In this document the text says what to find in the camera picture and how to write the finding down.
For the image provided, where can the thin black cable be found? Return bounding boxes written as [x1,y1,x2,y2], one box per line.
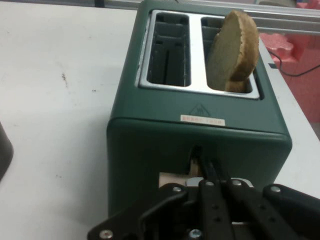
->
[269,46,320,77]

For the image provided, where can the slice of toast bread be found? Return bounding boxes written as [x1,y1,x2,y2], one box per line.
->
[206,9,260,92]

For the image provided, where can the green two-slot toaster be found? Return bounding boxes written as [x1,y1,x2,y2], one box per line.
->
[106,0,293,226]

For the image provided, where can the pink foam pieces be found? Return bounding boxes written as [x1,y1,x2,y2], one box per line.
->
[259,0,320,121]

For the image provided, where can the black coffee machine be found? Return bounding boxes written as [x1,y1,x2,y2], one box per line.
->
[0,121,14,181]

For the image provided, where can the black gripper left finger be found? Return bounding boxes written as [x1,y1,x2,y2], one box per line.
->
[87,147,236,240]

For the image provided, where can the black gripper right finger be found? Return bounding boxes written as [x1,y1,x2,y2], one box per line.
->
[212,159,320,240]

